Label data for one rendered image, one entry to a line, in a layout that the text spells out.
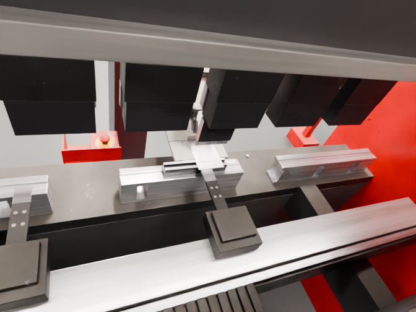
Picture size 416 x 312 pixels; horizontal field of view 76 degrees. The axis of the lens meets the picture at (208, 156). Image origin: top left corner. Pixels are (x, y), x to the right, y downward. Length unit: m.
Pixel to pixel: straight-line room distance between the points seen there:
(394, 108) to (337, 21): 1.00
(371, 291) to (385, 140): 0.65
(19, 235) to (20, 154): 1.60
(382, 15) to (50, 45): 0.38
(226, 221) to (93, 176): 0.45
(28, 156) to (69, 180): 1.33
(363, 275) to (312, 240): 0.25
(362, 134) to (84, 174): 1.20
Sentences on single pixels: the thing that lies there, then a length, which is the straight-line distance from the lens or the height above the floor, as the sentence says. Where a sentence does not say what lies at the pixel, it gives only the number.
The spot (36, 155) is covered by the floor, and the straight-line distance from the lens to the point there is 2.22.
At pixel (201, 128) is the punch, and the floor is 1.15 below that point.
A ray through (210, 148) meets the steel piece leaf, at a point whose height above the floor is 1.00.
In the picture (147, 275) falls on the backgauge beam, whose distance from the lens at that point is 0.64.
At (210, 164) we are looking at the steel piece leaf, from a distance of 0.82.
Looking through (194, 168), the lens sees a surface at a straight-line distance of 0.80.
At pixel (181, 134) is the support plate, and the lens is 0.89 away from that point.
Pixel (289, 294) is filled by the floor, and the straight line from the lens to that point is 1.91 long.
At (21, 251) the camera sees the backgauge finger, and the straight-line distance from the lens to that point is 0.63.
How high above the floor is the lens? 1.58
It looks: 44 degrees down
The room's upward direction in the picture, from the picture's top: 20 degrees clockwise
